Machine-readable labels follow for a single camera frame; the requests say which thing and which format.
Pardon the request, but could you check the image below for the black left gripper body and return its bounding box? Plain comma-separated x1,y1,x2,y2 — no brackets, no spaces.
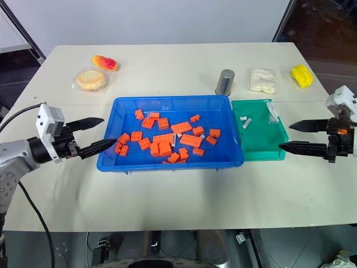
53,125,83,161

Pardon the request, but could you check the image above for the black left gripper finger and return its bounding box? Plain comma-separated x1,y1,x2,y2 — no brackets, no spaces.
78,138,119,161
66,117,105,132

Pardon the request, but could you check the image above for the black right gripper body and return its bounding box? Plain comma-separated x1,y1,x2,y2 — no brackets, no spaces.
325,109,355,164

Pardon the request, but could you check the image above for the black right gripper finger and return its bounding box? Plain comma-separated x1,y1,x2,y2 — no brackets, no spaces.
288,119,330,133
278,141,328,157

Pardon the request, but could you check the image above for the green plastic tray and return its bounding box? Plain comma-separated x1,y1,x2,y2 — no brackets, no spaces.
231,98,290,162

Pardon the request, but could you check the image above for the round bread in wrapper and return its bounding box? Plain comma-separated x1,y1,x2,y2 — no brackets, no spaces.
71,65,110,92

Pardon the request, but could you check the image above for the blue plastic bin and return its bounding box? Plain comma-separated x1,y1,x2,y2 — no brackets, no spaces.
96,94,245,174

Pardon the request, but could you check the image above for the red yellow toy fruit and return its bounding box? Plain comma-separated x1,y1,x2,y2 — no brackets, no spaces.
91,54,119,71

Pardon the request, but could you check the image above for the white packet bag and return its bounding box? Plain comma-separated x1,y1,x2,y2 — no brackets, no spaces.
249,67,278,94

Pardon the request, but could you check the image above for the long orange building block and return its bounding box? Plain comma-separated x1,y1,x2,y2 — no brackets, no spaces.
170,122,194,135
152,132,176,145
179,133,203,148

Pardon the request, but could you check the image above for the large orange building block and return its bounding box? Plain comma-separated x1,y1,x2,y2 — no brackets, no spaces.
157,141,173,157

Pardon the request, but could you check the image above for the silver metal cup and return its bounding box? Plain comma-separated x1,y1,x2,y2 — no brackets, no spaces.
215,69,235,97

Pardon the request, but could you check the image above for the black slanted pole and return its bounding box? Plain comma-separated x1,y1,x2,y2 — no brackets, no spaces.
0,4,47,66
271,0,297,43

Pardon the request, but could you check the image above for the black table leg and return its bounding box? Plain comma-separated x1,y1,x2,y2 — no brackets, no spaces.
247,228,269,268

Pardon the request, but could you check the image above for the crumpled plastic bag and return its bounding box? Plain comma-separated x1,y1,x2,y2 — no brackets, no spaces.
322,250,357,268

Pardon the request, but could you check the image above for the grey brown round leg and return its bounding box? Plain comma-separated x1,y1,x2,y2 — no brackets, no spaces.
195,229,228,264

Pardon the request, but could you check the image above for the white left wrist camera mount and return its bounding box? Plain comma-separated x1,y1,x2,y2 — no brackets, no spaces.
35,102,66,164

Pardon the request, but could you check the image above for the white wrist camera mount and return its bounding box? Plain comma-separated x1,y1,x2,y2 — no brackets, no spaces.
325,85,357,127
35,102,66,164

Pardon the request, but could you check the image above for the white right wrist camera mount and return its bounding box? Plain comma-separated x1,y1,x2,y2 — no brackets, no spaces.
325,85,357,127

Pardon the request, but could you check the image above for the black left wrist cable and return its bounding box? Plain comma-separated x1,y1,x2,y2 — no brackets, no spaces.
0,102,45,132

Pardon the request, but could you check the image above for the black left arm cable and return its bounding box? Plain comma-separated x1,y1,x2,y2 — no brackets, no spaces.
17,180,55,268

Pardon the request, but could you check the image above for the black bracket under table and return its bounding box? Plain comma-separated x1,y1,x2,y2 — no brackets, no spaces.
93,236,110,265
150,231,161,255

